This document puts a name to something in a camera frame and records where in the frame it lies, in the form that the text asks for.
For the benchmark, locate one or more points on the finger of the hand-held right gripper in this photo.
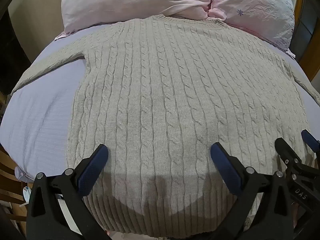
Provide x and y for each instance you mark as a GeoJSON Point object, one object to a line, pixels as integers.
{"type": "Point", "coordinates": [309, 139]}
{"type": "Point", "coordinates": [285, 153]}

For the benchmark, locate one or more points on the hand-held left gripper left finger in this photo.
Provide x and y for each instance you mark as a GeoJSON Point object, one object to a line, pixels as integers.
{"type": "Point", "coordinates": [93, 170]}

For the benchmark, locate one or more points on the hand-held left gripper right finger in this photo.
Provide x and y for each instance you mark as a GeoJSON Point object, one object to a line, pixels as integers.
{"type": "Point", "coordinates": [225, 170]}

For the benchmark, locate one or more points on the white sheet clip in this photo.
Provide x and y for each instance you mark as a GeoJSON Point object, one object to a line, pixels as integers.
{"type": "Point", "coordinates": [23, 175]}

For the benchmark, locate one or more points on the lavender bed sheet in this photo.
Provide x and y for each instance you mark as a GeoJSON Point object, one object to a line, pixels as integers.
{"type": "Point", "coordinates": [37, 120]}

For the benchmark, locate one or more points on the wooden chair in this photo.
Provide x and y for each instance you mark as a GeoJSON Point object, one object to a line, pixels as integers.
{"type": "Point", "coordinates": [10, 180]}

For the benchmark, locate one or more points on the pink floral pillow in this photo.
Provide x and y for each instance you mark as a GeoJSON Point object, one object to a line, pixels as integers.
{"type": "Point", "coordinates": [140, 2]}

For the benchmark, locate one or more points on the wooden door frame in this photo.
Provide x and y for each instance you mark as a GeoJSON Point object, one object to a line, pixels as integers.
{"type": "Point", "coordinates": [306, 42]}

